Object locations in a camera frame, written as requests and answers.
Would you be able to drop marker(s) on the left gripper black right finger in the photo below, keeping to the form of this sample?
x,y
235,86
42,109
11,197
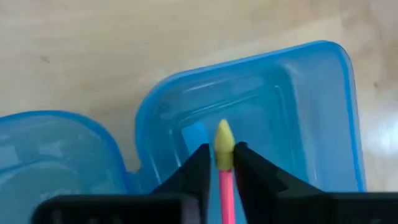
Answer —
x,y
258,174

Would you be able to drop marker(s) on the blue plastic hinged supply box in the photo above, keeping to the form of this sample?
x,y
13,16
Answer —
x,y
280,118

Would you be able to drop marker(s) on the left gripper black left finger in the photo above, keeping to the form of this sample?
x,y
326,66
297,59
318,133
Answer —
x,y
196,174

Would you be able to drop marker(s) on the pink pencil with yellow cap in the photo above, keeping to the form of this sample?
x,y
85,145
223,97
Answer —
x,y
224,146

